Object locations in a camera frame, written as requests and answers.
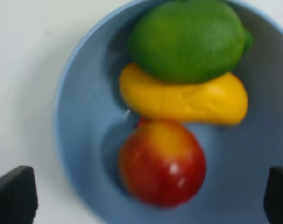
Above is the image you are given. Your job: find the green lime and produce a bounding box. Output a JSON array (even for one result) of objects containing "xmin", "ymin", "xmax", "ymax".
[{"xmin": 128, "ymin": 0, "xmax": 253, "ymax": 84}]

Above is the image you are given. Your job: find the blue plastic bowl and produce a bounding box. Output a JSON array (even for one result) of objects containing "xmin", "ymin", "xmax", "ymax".
[{"xmin": 53, "ymin": 0, "xmax": 283, "ymax": 224}]

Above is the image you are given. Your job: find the red apple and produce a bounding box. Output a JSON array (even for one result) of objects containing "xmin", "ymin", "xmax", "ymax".
[{"xmin": 118, "ymin": 119, "xmax": 206, "ymax": 208}]

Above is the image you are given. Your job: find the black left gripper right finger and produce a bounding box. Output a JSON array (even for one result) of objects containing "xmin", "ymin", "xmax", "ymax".
[{"xmin": 263, "ymin": 166, "xmax": 283, "ymax": 224}]

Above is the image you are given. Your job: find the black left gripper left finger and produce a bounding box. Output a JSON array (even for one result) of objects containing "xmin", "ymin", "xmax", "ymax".
[{"xmin": 0, "ymin": 166, "xmax": 38, "ymax": 224}]

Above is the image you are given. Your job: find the yellow mango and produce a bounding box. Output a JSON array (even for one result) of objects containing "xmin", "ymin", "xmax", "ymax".
[{"xmin": 119, "ymin": 63, "xmax": 248, "ymax": 126}]

